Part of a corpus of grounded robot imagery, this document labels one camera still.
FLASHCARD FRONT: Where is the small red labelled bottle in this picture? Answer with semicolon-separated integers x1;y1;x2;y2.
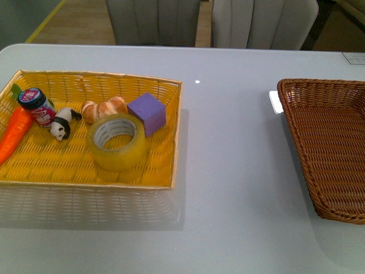
17;87;56;127

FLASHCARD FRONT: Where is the clear packing tape roll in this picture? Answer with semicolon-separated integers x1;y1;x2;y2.
86;114;147;171

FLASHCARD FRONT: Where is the orange toy carrot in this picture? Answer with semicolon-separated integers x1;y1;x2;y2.
0;83;34;166

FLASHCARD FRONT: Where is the grey chair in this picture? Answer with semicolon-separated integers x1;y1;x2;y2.
211;0;319;50
106;0;200;47

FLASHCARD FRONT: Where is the grey chair left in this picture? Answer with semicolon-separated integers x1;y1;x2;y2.
106;0;200;47

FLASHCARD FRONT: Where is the purple foam cube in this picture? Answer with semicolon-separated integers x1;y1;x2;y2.
127;92;167;137

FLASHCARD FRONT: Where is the toy croissant bread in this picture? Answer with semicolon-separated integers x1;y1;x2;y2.
82;96;128;124

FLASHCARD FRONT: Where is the yellow woven basket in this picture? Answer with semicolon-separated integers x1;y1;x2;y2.
1;70;183;190

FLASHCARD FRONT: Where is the grey chair right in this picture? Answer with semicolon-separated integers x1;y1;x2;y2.
211;0;319;50

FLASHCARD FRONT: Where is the brown wicker basket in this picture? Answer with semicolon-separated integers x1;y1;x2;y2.
277;79;364;225

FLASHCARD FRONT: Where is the white label card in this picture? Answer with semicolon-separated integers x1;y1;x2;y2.
342;52;365;65

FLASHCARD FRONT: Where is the toy panda figurine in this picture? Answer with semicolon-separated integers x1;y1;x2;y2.
50;107;82;141

